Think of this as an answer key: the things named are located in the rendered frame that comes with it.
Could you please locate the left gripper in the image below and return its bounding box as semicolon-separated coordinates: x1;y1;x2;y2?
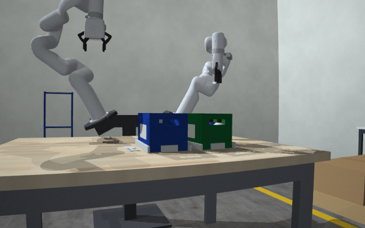
212;53;224;83

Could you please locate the white paper pick list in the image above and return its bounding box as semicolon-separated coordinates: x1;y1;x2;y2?
123;146;140;151

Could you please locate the green bottle crate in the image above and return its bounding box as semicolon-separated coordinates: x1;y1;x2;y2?
188;114;232;150

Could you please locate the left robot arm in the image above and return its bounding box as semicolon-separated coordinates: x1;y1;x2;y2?
176;32;232;114

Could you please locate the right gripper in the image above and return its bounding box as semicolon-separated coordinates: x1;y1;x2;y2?
78;17;112;52

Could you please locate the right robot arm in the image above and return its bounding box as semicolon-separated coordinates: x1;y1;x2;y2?
31;0;109;123

